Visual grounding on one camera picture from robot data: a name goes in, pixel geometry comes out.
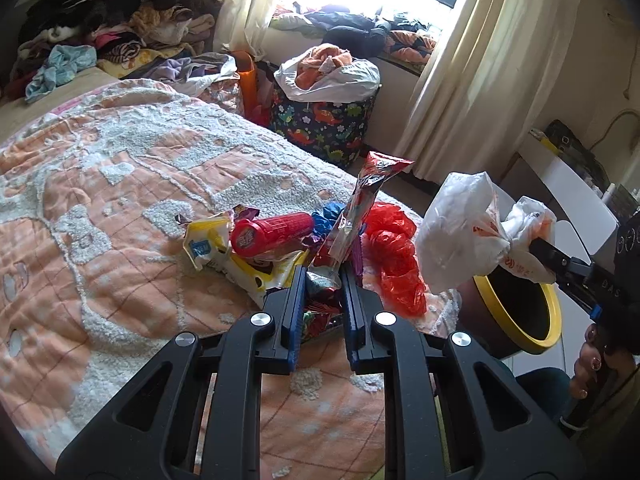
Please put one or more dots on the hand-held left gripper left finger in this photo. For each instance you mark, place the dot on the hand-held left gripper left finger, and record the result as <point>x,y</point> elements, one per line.
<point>295,310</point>

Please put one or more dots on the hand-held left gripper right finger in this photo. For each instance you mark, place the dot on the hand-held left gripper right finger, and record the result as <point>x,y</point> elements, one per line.
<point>351,310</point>

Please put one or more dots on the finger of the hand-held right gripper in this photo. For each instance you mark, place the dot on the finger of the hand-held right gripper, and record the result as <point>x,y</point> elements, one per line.
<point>562,265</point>

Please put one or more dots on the brown bin with yellow rim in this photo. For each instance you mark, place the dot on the brown bin with yellow rim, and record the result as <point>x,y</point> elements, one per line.
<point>520,320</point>

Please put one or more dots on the long red snack wrapper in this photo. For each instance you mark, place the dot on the long red snack wrapper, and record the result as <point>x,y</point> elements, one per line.
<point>362,200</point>

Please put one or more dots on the person's right hand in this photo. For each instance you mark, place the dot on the person's right hand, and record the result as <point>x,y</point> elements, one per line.
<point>592,365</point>

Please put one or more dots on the red plastic bag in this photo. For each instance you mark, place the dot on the red plastic bag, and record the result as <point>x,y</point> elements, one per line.
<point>395,255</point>

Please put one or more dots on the white desk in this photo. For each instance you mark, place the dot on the white desk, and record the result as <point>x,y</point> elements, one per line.
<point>565,190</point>

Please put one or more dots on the red cylindrical snack can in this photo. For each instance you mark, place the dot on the red cylindrical snack can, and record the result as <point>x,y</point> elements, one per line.
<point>272,235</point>

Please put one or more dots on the blue crumpled wrapper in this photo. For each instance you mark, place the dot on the blue crumpled wrapper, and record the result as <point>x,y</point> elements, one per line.
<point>324,222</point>

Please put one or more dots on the yellow white snack packet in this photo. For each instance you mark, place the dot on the yellow white snack packet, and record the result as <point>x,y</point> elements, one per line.
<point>210,245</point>

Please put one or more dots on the dark patterned bag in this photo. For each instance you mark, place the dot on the dark patterned bag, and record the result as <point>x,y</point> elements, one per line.
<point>575,150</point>

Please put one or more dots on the person's dark trouser leg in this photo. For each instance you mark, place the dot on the person's dark trouser leg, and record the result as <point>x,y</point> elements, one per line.
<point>545,392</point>

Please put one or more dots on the dinosaur print storage basket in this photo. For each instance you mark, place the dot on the dinosaur print storage basket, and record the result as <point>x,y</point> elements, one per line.
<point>320,125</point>

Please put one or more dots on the orange white tufted blanket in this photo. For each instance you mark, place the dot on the orange white tufted blanket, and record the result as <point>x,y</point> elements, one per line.
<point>125,210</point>

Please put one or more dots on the cream curtain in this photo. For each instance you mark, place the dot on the cream curtain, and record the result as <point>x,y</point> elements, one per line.
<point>480,70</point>
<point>250,0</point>

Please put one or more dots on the orange bag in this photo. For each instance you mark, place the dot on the orange bag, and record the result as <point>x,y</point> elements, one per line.
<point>247,85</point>

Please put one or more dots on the white plastic bag with laundry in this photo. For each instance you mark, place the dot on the white plastic bag with laundry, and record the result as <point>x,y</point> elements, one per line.
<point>345,80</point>

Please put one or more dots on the orange towel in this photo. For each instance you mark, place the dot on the orange towel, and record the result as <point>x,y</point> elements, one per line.
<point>312,67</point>

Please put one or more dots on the clothes on windowsill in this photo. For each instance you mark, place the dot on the clothes on windowsill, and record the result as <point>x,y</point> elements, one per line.
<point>360,30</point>

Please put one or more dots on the pile of clothes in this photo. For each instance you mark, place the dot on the pile of clothes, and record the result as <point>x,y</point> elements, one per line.
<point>130,15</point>

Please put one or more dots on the light blue cloth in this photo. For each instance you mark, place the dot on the light blue cloth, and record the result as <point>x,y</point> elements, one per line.
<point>57,67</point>

